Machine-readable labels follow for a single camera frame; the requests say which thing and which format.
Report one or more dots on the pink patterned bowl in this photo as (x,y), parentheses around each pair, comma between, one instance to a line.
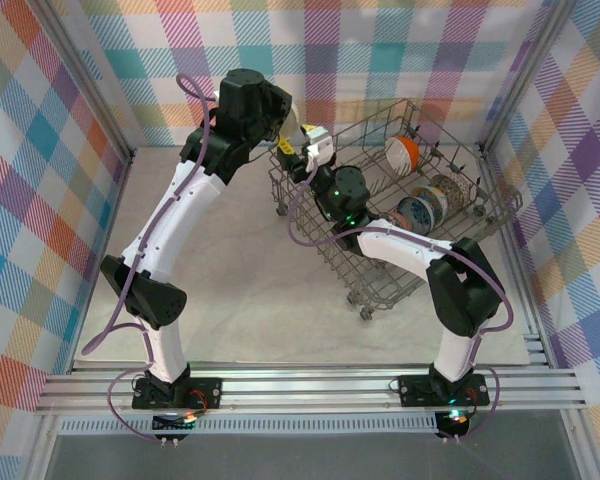
(396,220)

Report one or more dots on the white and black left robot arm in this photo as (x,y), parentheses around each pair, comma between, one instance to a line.
(180,215)

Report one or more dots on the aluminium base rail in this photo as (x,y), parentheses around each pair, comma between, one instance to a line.
(305,390)

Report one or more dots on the orange bowl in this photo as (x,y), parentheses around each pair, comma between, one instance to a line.
(410,152)

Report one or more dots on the aluminium frame leg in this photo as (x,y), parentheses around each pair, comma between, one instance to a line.
(40,450)
(580,445)

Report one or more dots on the blue and white bowl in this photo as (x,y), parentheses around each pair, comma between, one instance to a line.
(417,215)

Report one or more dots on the plain white bowl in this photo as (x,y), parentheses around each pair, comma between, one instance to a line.
(292,125)

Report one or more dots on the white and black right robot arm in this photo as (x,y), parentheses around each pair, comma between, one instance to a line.
(405,247)

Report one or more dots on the small controller board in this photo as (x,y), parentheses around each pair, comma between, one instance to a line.
(455,424)
(172,424)

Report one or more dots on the brown patterned bowl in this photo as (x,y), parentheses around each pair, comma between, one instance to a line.
(455,187)

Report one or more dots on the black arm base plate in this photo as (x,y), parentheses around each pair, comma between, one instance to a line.
(415,390)
(207,387)

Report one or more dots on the aluminium frame post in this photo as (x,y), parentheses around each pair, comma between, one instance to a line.
(530,62)
(89,80)

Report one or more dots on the aluminium side rail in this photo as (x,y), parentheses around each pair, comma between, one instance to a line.
(121,177)
(530,320)

